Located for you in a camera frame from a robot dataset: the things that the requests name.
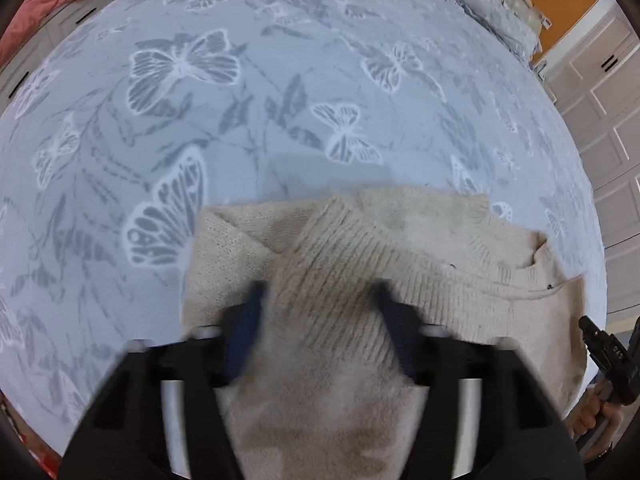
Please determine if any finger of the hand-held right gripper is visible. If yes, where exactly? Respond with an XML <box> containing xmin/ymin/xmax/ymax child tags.
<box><xmin>578</xmin><ymin>314</ymin><xmax>632</xmax><ymax>406</ymax></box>

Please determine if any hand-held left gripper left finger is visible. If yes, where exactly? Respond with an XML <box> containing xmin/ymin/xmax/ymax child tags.
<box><xmin>59</xmin><ymin>281</ymin><xmax>269</xmax><ymax>480</ymax></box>

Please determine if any butterfly print grey pillow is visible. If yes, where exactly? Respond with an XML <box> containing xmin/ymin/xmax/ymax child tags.
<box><xmin>440</xmin><ymin>0</ymin><xmax>545</xmax><ymax>63</ymax></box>

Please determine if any butterfly print grey blanket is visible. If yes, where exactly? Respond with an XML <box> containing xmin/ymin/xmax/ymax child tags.
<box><xmin>0</xmin><ymin>0</ymin><xmax>608</xmax><ymax>457</ymax></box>

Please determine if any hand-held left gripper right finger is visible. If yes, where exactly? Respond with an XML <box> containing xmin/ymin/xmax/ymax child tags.
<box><xmin>374</xmin><ymin>281</ymin><xmax>587</xmax><ymax>480</ymax></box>

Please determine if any white cabinet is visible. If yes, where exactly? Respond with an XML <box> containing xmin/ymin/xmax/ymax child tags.
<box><xmin>0</xmin><ymin>0</ymin><xmax>108</xmax><ymax>111</ymax></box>

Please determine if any person's right hand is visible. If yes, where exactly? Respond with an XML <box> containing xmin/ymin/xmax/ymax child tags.
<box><xmin>569</xmin><ymin>384</ymin><xmax>626</xmax><ymax>462</ymax></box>

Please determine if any beige knit sweater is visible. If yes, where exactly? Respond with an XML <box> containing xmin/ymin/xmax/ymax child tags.
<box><xmin>181</xmin><ymin>185</ymin><xmax>589</xmax><ymax>480</ymax></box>

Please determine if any white panelled wardrobe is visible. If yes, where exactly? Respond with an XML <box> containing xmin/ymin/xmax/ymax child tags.
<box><xmin>532</xmin><ymin>0</ymin><xmax>640</xmax><ymax>333</ymax></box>

